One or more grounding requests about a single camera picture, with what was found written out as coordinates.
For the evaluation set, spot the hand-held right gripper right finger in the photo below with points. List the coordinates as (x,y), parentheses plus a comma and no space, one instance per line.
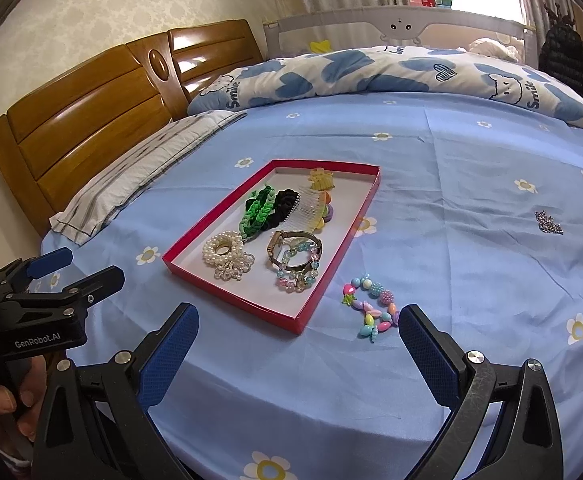
(429,355)

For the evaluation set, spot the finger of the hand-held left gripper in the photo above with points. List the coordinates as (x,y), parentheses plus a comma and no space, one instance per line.
(49,263)
(99,282)

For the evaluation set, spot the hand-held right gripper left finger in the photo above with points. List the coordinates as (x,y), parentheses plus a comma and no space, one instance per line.
(166,355)

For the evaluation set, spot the gold wristwatch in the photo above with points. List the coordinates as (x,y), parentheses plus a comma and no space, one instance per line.
(271,250)

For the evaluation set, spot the red cardboard tray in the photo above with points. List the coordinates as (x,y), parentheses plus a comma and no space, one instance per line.
(341,220)

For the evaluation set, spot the multicoloured flower hair clip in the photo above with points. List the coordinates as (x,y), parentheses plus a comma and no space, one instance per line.
(327,212)

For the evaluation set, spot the clear plastic hair comb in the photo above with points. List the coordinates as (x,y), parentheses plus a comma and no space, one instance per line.
(306,210)

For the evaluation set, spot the black velvet scrunchie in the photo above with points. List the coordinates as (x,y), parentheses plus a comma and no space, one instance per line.
(284,200)

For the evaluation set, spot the grey striped pillow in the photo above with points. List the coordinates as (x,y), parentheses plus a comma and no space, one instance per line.
(136,170)

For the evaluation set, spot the wooden headboard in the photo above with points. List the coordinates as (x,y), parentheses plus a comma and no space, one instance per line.
(81,110)

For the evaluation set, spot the rhinestone hair clip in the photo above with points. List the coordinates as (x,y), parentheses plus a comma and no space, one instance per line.
(549,222)

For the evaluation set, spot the blue floral bed sheet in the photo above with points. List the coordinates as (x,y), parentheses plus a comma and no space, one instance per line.
(446,170)

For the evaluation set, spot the yellow hair claw clip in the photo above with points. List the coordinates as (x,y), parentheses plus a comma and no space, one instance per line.
(321,179)

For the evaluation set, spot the blue heart print quilt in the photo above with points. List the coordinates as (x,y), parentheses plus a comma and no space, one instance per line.
(371,75)

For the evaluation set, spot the white plush toy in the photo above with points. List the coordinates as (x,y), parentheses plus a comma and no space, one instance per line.
(491,49)

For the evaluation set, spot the yellow plastic toy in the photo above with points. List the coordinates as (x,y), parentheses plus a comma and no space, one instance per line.
(320,46)

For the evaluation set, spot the black quilted bag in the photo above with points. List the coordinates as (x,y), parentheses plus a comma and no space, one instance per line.
(566,60)

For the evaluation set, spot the grey bed guard rail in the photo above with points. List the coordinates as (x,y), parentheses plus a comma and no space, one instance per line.
(361,30)

